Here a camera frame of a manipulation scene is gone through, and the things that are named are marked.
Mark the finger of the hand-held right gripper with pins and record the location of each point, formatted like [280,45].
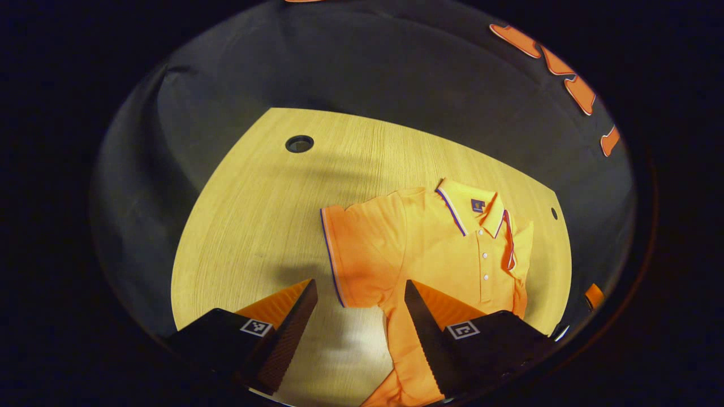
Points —
[594,295]

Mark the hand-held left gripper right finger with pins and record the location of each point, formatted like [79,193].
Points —
[430,345]

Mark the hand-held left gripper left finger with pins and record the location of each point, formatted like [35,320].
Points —
[291,339]

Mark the orange T-shirt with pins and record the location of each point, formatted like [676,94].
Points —
[430,249]

